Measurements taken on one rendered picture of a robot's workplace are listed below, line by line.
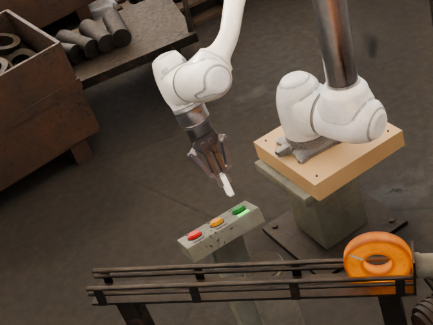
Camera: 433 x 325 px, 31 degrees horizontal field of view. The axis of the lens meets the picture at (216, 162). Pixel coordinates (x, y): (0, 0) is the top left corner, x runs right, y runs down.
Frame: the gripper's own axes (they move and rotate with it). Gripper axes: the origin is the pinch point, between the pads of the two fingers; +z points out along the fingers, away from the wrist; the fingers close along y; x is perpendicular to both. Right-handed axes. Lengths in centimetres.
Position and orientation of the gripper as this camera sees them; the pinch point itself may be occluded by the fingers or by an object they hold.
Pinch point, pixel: (225, 184)
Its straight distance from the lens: 224.0
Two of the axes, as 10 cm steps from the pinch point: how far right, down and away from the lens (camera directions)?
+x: -3.2, -1.3, 9.4
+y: 8.5, -4.8, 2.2
